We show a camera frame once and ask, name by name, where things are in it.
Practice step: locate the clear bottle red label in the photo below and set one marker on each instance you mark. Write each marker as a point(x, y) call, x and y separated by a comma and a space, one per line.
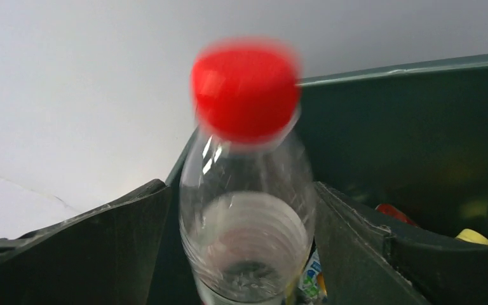
point(247, 207)

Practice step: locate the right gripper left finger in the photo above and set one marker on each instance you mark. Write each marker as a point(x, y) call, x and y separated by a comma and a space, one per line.
point(104, 256)

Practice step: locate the amber tea bottle red label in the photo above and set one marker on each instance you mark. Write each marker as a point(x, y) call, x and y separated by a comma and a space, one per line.
point(395, 213)

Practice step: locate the clear bottle blue white label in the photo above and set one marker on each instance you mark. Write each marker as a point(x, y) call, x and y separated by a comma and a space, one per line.
point(311, 286)

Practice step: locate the dark green trash bin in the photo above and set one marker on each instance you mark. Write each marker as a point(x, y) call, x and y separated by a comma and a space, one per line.
point(415, 137)

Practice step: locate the yellow juice bottle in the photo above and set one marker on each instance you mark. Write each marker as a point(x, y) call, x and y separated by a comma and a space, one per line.
point(471, 236)

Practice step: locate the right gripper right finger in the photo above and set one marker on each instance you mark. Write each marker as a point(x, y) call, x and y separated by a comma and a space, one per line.
point(370, 258)

